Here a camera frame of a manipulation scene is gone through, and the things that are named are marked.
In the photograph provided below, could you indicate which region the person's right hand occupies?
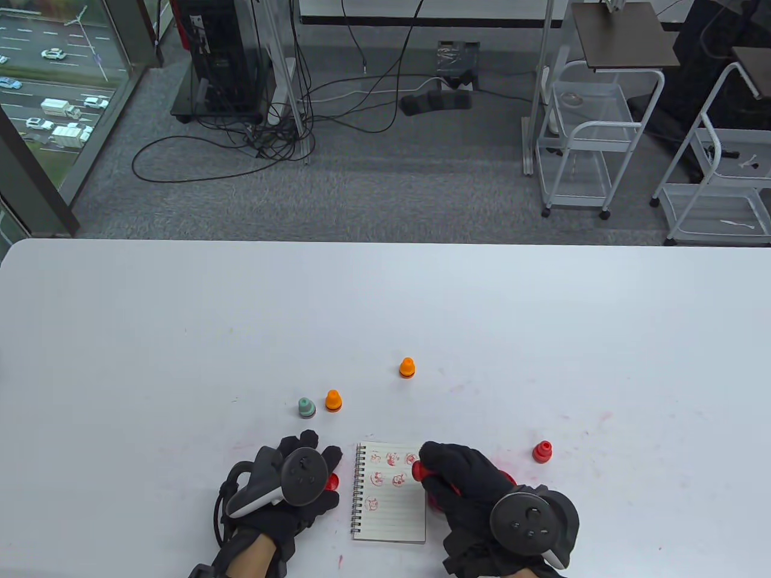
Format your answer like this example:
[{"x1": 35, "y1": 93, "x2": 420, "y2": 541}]
[{"x1": 419, "y1": 441, "x2": 568, "y2": 578}]

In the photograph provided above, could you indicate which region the person's left hand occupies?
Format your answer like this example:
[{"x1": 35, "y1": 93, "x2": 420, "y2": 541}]
[{"x1": 220, "y1": 429, "x2": 343, "y2": 565}]

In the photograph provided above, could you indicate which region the spiral lined notebook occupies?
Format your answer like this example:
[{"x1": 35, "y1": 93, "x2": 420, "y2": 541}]
[{"x1": 351, "y1": 441, "x2": 427, "y2": 544}]

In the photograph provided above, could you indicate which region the person's left forearm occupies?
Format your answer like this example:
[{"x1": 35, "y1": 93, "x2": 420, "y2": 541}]
[{"x1": 190, "y1": 530, "x2": 278, "y2": 578}]

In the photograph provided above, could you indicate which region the black foot pedal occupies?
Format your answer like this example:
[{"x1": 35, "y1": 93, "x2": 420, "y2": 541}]
[{"x1": 398, "y1": 89, "x2": 474, "y2": 117}]

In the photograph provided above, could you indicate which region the black computer tower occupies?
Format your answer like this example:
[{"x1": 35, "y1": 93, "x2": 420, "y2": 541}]
[{"x1": 170, "y1": 0, "x2": 267, "y2": 125}]

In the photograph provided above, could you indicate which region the large glass window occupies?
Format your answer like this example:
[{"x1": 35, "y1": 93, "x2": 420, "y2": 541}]
[{"x1": 0, "y1": 0, "x2": 164, "y2": 238}]

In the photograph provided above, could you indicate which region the brown side table top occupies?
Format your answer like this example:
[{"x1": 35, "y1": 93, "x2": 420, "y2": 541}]
[
  {"x1": 570, "y1": 1, "x2": 682, "y2": 73},
  {"x1": 731, "y1": 46, "x2": 771, "y2": 101}
]

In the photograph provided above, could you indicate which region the aluminium frame post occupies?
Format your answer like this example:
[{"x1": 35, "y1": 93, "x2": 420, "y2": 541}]
[
  {"x1": 522, "y1": 0, "x2": 572, "y2": 177},
  {"x1": 259, "y1": 0, "x2": 315, "y2": 166}
]

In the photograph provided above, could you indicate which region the black cable tangle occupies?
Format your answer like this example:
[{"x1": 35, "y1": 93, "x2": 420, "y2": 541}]
[{"x1": 196, "y1": 0, "x2": 425, "y2": 164}]

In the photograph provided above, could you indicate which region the white wire utility cart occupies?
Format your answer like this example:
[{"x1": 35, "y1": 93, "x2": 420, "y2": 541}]
[
  {"x1": 535, "y1": 60, "x2": 666, "y2": 220},
  {"x1": 649, "y1": 60, "x2": 771, "y2": 247}
]

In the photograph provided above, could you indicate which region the black floor cable loop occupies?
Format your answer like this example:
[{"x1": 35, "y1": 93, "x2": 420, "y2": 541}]
[{"x1": 131, "y1": 134, "x2": 314, "y2": 182}]

